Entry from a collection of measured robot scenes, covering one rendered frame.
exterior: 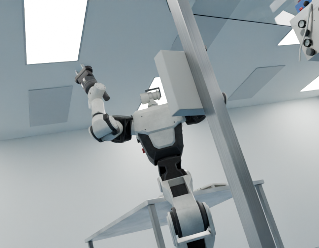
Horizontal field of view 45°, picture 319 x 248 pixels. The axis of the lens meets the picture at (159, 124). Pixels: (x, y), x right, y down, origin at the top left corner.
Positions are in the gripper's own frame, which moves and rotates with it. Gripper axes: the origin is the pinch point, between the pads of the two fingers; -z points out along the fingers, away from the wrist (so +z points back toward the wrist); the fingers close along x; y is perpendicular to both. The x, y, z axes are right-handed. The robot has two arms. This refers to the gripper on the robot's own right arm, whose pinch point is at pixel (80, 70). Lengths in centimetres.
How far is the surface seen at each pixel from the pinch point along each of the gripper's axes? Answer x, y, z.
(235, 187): 33, 20, 123
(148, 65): -12, -236, -184
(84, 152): -206, -313, -229
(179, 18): 60, 29, 59
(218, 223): -141, -483, -45
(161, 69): 42, 32, 73
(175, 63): 47, 30, 74
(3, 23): -57, -40, -176
